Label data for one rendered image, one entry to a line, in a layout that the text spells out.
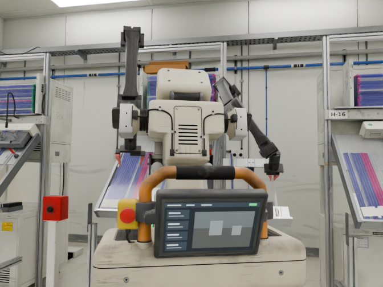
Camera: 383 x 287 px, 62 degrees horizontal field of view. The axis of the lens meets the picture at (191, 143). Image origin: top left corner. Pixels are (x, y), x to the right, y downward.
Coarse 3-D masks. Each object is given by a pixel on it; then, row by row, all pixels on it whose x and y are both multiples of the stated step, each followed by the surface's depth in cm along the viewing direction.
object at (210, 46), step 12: (144, 48) 243; (156, 48) 242; (168, 48) 239; (180, 48) 237; (192, 48) 236; (204, 48) 235; (216, 48) 235; (144, 72) 244; (144, 84) 244; (144, 96) 244; (144, 108) 244
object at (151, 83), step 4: (152, 76) 237; (156, 76) 233; (212, 76) 225; (148, 80) 234; (152, 80) 234; (156, 80) 233; (212, 80) 225; (148, 84) 234; (152, 84) 233; (212, 84) 225; (148, 88) 234; (152, 88) 234; (212, 88) 225; (148, 92) 234; (152, 92) 233; (212, 92) 225; (216, 92) 236; (148, 96) 234; (152, 96) 233; (212, 96) 224; (148, 100) 233; (212, 100) 224; (148, 104) 233; (148, 108) 233
